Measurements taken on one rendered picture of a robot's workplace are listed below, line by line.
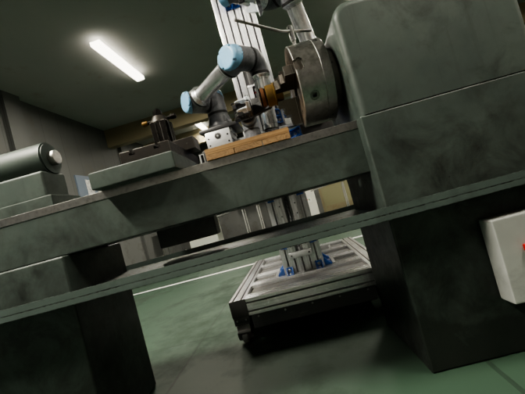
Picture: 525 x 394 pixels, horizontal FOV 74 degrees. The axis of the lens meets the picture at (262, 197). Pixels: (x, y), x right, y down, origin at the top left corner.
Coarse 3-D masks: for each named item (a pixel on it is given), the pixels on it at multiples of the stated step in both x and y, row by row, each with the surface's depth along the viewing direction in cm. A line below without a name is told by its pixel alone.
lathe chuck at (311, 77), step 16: (288, 48) 128; (304, 48) 125; (288, 64) 137; (304, 64) 123; (320, 64) 122; (304, 80) 123; (320, 80) 123; (304, 96) 124; (320, 96) 125; (304, 112) 130; (320, 112) 130
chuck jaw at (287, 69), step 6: (300, 60) 124; (288, 66) 126; (294, 66) 125; (300, 66) 123; (288, 72) 125; (294, 72) 125; (282, 78) 130; (288, 78) 127; (294, 78) 128; (276, 84) 133; (282, 84) 130; (288, 84) 131; (294, 84) 132; (276, 90) 132; (282, 90) 134; (288, 90) 135
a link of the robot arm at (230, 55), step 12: (228, 48) 157; (240, 48) 158; (252, 48) 164; (228, 60) 158; (240, 60) 158; (252, 60) 163; (216, 72) 169; (228, 72) 164; (240, 72) 166; (204, 84) 178; (216, 84) 175; (192, 96) 185; (204, 96) 183; (192, 108) 189; (204, 108) 193
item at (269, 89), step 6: (270, 84) 136; (258, 90) 136; (264, 90) 136; (270, 90) 135; (264, 96) 135; (270, 96) 135; (276, 96) 134; (282, 96) 136; (264, 102) 136; (270, 102) 136; (276, 102) 137
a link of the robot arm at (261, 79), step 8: (256, 48) 166; (256, 64) 166; (264, 64) 168; (256, 72) 168; (264, 72) 168; (256, 80) 170; (264, 80) 169; (256, 88) 171; (272, 112) 170; (264, 120) 171; (272, 120) 170; (264, 128) 172; (272, 128) 170
